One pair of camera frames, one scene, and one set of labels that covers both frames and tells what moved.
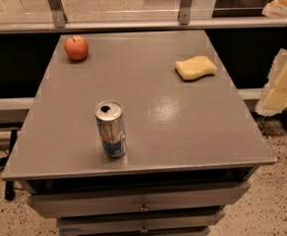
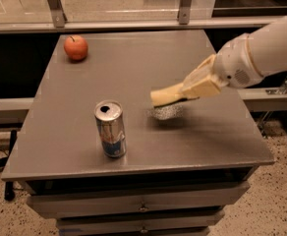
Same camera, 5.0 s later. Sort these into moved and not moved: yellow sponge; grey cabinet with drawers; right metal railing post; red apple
Moved: yellow sponge
Not moved: red apple; grey cabinet with drawers; right metal railing post
